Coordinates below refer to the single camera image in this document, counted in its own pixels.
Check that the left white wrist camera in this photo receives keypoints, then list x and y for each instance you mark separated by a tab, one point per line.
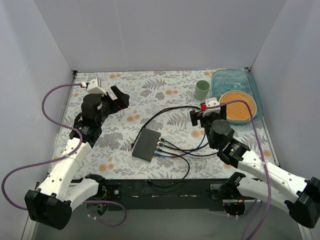
94	86

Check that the orange woven plate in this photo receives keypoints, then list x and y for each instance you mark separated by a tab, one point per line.
238	111

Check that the floral table mat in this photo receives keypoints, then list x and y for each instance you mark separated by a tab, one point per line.
160	100

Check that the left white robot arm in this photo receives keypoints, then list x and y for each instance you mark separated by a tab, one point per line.
54	200

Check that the teal plastic bin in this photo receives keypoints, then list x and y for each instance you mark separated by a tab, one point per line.
232	84

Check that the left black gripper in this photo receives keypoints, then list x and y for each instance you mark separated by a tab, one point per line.
113	100

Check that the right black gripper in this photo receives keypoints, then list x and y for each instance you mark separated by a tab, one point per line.
207	118

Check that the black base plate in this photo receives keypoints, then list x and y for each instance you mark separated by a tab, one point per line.
168	194

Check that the black network switch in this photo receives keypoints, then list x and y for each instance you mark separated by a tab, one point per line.
146	144

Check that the green cup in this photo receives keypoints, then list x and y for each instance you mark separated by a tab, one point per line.
202	88

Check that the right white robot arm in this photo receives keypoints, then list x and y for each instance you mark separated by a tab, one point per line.
297	195

